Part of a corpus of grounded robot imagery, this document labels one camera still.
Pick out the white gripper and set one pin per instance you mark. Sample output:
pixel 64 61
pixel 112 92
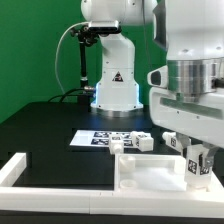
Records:
pixel 203 120

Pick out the white square tabletop part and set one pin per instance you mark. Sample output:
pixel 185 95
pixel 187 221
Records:
pixel 150 173

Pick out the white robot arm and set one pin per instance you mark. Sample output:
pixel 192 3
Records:
pixel 187 81

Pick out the white U-shaped obstacle fence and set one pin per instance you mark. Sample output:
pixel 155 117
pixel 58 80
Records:
pixel 208 203

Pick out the paper sheet with AprilTags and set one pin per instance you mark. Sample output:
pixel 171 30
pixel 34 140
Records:
pixel 98 138

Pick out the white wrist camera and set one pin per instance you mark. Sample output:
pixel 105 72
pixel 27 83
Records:
pixel 158 77

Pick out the black camera on stand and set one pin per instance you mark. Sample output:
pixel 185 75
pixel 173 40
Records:
pixel 87 36

